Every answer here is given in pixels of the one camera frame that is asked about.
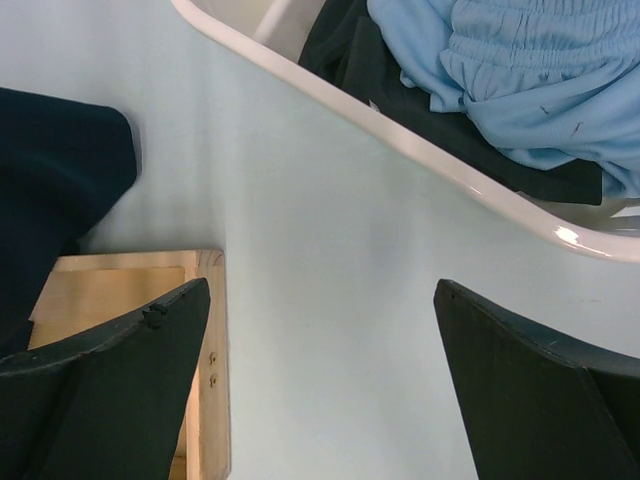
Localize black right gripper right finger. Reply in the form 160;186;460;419
434;279;639;479

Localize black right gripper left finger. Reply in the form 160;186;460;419
1;278;210;479

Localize light blue shorts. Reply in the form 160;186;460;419
367;1;639;198

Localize dark grey shorts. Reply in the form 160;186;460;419
299;0;602;205

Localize navy blue shorts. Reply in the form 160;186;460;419
1;89;138;356

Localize white plastic laundry basket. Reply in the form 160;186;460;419
172;1;639;263

